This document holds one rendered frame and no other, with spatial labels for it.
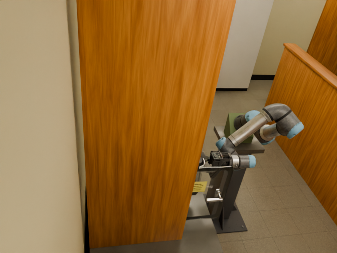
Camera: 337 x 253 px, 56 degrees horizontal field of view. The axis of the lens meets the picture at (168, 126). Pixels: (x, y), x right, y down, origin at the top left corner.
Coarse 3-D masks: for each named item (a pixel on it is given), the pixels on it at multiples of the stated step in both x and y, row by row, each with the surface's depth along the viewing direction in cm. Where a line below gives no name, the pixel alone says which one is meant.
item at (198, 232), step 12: (192, 228) 181; (204, 228) 182; (168, 240) 173; (180, 240) 174; (192, 240) 175; (204, 240) 175; (216, 240) 176; (96, 252) 162; (108, 252) 163; (120, 252) 164; (132, 252) 165; (144, 252) 166; (156, 252) 166; (168, 252) 167; (180, 252) 168; (192, 252) 169; (204, 252) 169; (216, 252) 170
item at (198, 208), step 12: (204, 168) 156; (216, 168) 158; (228, 168) 160; (204, 180) 162; (216, 180) 163; (228, 180) 165; (192, 192) 166; (204, 192) 167; (216, 192) 169; (192, 204) 172; (204, 204) 173; (216, 204) 175; (192, 216) 178; (204, 216) 180; (216, 216) 182
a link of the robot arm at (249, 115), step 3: (249, 111) 231; (252, 111) 230; (255, 111) 230; (258, 111) 230; (246, 114) 232; (249, 114) 229; (252, 114) 229; (255, 114) 229; (243, 117) 236; (246, 117) 230; (249, 117) 228; (252, 117) 228; (243, 120) 235; (246, 120) 230; (243, 123) 237
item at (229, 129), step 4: (228, 116) 251; (232, 116) 250; (236, 116) 251; (228, 120) 251; (232, 120) 249; (228, 124) 250; (232, 124) 248; (228, 128) 250; (232, 128) 248; (224, 132) 259; (228, 132) 250; (232, 132) 247; (228, 136) 250; (252, 136) 249; (244, 140) 250; (248, 140) 251
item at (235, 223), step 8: (232, 176) 270; (240, 176) 272; (232, 184) 276; (240, 184) 278; (232, 192) 283; (224, 200) 287; (232, 200) 289; (224, 208) 294; (232, 208) 313; (224, 216) 302; (232, 216) 309; (240, 216) 310; (216, 224) 299; (224, 224) 300; (232, 224) 301; (240, 224) 302; (224, 232) 293
